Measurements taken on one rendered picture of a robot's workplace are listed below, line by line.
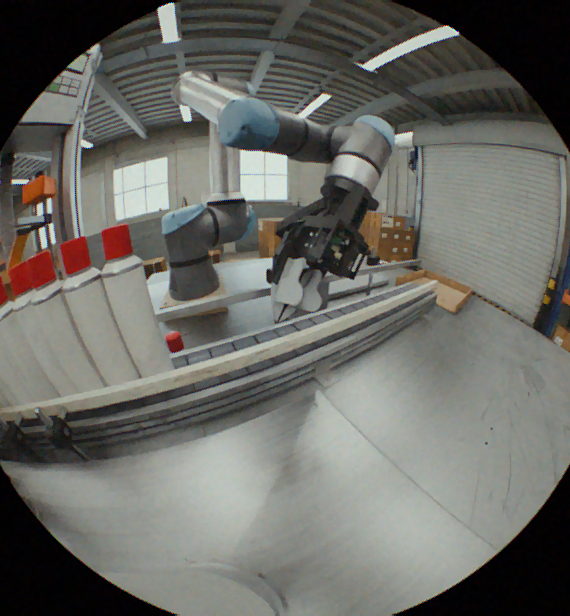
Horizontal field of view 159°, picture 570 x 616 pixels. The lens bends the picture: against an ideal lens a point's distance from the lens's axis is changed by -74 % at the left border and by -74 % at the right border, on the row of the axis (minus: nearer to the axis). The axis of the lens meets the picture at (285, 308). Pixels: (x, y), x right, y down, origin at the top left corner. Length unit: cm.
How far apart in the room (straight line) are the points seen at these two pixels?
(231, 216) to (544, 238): 409
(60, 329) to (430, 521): 40
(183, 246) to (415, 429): 57
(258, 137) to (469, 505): 52
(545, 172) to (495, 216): 137
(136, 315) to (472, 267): 439
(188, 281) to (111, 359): 33
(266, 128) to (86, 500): 45
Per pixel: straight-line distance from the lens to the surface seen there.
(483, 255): 428
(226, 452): 22
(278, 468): 21
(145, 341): 26
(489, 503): 36
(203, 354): 33
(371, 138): 34
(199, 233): 53
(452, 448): 34
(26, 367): 35
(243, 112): 27
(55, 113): 44
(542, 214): 418
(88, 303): 24
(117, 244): 23
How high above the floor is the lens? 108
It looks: 27 degrees down
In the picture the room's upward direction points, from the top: straight up
